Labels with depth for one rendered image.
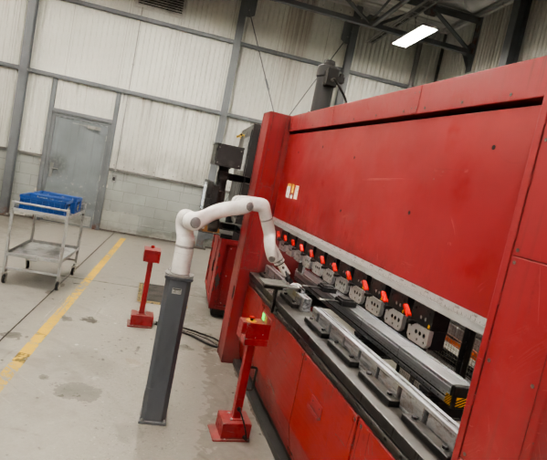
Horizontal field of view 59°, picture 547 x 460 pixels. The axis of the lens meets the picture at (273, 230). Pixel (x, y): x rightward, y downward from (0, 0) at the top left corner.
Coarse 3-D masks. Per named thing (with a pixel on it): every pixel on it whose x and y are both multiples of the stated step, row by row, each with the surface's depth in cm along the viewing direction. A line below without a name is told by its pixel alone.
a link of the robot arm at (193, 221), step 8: (240, 200) 316; (248, 200) 317; (208, 208) 310; (216, 208) 312; (224, 208) 314; (232, 208) 316; (240, 208) 315; (248, 208) 316; (184, 216) 301; (192, 216) 298; (200, 216) 301; (208, 216) 308; (216, 216) 313; (224, 216) 317; (184, 224) 300; (192, 224) 298; (200, 224) 302
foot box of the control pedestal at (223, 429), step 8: (224, 416) 319; (208, 424) 326; (216, 424) 325; (224, 424) 311; (232, 424) 313; (240, 424) 314; (248, 424) 316; (216, 432) 319; (224, 432) 312; (232, 432) 313; (240, 432) 315; (248, 432) 317; (216, 440) 310; (224, 440) 311; (232, 440) 313; (240, 440) 315; (248, 440) 317
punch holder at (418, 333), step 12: (420, 312) 201; (432, 312) 194; (408, 324) 207; (420, 324) 200; (432, 324) 193; (444, 324) 194; (408, 336) 206; (420, 336) 198; (432, 336) 194; (444, 336) 196; (432, 348) 195
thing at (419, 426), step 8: (408, 416) 192; (408, 424) 189; (416, 424) 186; (424, 424) 188; (416, 432) 184; (424, 432) 182; (432, 432) 183; (424, 440) 179; (432, 440) 176; (440, 440) 178; (432, 448) 174; (440, 448) 172; (440, 456) 169; (448, 456) 167
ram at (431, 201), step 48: (288, 144) 421; (336, 144) 317; (384, 144) 254; (432, 144) 213; (480, 144) 183; (528, 144) 160; (336, 192) 305; (384, 192) 246; (432, 192) 207; (480, 192) 178; (336, 240) 293; (384, 240) 238; (432, 240) 202; (480, 240) 174; (432, 288) 196; (480, 288) 170
